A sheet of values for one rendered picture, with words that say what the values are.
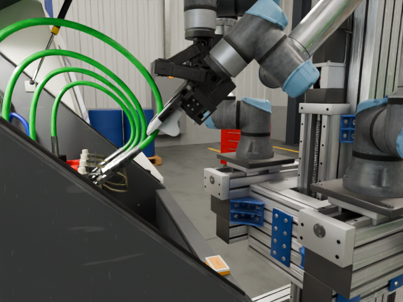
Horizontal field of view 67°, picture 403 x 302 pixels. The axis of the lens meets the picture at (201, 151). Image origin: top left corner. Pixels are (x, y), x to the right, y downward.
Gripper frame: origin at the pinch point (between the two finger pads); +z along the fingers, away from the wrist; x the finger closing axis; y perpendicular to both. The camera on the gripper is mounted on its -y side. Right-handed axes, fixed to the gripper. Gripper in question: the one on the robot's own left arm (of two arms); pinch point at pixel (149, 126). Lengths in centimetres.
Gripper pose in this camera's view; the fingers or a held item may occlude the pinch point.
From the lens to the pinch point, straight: 68.8
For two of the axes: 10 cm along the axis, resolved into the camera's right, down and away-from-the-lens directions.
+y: 7.2, 6.4, 2.8
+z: -7.0, 6.7, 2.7
